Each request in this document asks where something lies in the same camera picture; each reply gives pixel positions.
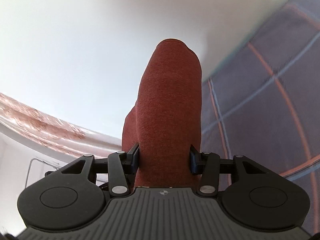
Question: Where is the white wire rack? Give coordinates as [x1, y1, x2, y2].
[24, 158, 60, 188]

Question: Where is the blue plaid bed sheet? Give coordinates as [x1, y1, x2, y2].
[201, 0, 319, 234]

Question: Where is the maroon long-sleeve sweater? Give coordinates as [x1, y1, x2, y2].
[121, 39, 202, 187]

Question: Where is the reddish patterned curtain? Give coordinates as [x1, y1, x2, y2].
[1, 94, 121, 158]

